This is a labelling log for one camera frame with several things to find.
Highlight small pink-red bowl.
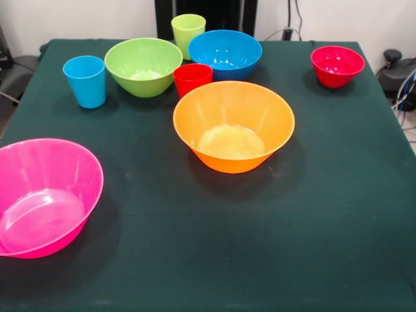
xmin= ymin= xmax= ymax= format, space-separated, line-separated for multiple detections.
xmin=310 ymin=45 xmax=366 ymax=89

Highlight large pink bowl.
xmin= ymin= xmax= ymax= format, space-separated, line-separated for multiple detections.
xmin=0 ymin=138 xmax=105 ymax=260

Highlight green bowl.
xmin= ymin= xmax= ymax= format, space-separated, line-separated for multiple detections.
xmin=104 ymin=37 xmax=184 ymax=99

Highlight black wall cable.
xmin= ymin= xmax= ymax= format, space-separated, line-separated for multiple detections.
xmin=282 ymin=0 xmax=304 ymax=42

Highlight blue bowl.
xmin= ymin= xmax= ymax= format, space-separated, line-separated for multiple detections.
xmin=187 ymin=29 xmax=263 ymax=82

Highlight red cup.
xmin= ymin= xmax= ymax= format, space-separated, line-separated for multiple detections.
xmin=172 ymin=63 xmax=213 ymax=100

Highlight blue cup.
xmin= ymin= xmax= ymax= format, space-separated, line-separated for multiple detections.
xmin=62 ymin=55 xmax=107 ymax=109

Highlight green cup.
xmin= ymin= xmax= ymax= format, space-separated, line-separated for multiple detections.
xmin=170 ymin=14 xmax=207 ymax=61

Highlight orange bowl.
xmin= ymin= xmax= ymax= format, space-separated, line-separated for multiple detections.
xmin=172 ymin=80 xmax=296 ymax=174

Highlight dark green tablecloth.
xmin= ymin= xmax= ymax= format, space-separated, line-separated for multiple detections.
xmin=0 ymin=38 xmax=416 ymax=312

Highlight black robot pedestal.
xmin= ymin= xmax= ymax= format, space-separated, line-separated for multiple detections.
xmin=155 ymin=0 xmax=258 ymax=42

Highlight tangled cables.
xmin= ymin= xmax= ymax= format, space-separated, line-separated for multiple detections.
xmin=391 ymin=71 xmax=416 ymax=131

